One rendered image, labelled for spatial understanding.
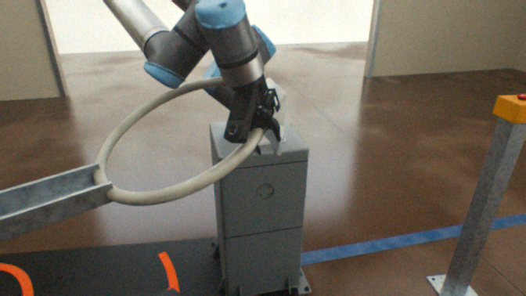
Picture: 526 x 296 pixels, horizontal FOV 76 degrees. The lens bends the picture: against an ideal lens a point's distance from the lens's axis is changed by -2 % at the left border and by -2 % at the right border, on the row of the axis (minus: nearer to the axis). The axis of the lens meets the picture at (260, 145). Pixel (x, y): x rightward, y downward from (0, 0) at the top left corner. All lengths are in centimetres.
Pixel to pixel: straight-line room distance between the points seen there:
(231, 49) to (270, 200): 101
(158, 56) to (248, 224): 102
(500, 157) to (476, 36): 578
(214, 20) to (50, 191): 56
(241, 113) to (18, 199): 54
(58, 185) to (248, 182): 80
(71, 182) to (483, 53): 730
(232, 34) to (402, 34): 586
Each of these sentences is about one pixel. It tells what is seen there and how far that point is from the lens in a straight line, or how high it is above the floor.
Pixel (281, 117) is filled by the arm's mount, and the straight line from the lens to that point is 147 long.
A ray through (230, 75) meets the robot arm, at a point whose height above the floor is 133.
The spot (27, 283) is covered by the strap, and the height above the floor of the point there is 2.
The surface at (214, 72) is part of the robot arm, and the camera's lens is 140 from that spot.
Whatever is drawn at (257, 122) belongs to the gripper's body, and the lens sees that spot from 75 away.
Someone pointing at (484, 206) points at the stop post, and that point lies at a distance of 184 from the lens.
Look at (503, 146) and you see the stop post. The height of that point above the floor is 89.
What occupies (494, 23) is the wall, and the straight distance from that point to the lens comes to 761.
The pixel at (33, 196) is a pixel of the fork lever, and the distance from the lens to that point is 93.
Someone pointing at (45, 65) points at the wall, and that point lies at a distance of 565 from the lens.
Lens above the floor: 150
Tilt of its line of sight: 26 degrees down
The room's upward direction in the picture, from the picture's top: straight up
